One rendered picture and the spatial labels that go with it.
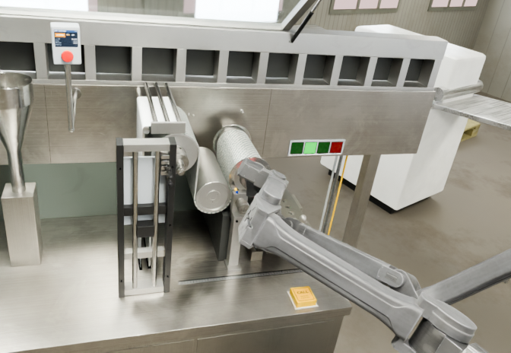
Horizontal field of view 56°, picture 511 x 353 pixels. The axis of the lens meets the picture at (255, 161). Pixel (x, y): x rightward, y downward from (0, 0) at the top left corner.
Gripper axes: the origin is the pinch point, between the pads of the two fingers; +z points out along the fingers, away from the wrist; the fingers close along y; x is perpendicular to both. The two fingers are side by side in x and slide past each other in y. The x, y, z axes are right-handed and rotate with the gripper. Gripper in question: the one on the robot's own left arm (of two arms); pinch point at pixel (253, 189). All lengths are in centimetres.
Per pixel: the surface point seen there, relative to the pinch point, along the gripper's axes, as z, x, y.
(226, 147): 10.9, 16.3, -5.4
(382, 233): 173, -16, 152
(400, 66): 10, 49, 70
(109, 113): 22, 32, -44
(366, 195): 67, 3, 80
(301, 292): 5.5, -34.9, 15.4
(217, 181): 3.3, 3.5, -11.3
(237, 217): 4.3, -8.6, -5.1
